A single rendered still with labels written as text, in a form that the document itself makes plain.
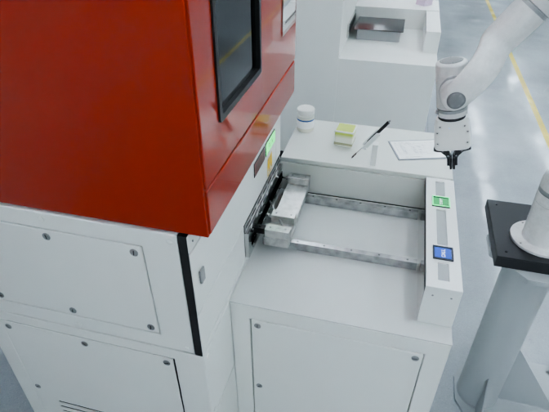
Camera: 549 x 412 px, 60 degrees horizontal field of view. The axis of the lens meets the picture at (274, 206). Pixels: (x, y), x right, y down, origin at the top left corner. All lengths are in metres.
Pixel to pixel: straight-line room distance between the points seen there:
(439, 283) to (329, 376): 0.47
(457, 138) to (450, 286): 0.44
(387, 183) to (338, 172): 0.18
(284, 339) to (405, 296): 0.38
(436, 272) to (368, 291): 0.22
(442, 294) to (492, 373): 0.83
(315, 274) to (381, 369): 0.33
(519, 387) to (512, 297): 0.57
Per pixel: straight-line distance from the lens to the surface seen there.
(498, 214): 1.85
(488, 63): 1.36
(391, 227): 1.72
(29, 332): 1.60
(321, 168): 1.79
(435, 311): 1.39
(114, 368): 1.53
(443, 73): 1.41
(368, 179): 1.78
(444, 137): 1.50
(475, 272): 2.92
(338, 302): 1.43
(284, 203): 1.69
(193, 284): 1.11
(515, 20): 1.40
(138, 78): 0.88
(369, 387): 1.58
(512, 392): 2.34
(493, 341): 2.01
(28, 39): 0.98
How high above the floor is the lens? 1.86
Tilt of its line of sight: 36 degrees down
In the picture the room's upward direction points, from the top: straight up
